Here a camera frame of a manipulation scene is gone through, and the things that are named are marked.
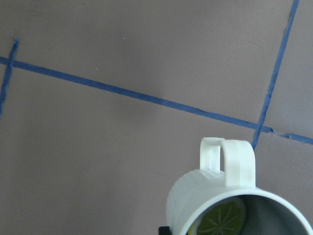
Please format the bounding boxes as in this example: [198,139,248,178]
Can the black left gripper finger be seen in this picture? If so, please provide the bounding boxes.
[158,226,171,235]

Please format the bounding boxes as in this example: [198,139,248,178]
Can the yellow lemon slice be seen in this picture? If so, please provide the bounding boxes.
[187,196,246,235]

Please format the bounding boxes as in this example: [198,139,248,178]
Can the white ribbed mug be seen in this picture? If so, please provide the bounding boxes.
[166,138,313,235]

